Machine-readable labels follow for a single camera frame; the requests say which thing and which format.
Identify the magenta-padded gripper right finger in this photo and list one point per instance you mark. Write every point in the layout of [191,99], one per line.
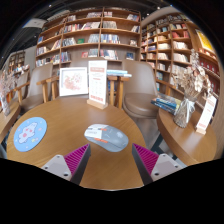
[146,159]

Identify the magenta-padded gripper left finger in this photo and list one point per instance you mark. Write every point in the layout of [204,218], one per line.
[76,159]

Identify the grey computer mouse orange accents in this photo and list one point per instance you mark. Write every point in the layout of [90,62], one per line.
[107,138]

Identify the round light blue mouse pad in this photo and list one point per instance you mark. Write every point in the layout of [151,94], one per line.
[30,134]

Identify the round wooden side table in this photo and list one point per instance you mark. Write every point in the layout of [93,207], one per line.
[186,143]
[8,123]

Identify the stack of books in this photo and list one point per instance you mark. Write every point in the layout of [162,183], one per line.
[166,104]

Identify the small white table sign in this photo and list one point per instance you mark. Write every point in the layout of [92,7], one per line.
[206,115]

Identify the white framed floral picture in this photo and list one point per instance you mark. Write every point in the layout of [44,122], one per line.
[73,81]

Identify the white sign on wooden base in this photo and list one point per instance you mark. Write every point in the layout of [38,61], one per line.
[97,83]

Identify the glass vase pink dried flowers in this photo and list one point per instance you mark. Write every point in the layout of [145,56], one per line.
[5,100]

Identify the distant wooden bookshelf unit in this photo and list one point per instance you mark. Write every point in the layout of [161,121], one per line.
[16,61]

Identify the angled wooden bookshelf unit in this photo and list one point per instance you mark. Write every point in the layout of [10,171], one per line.
[173,43]

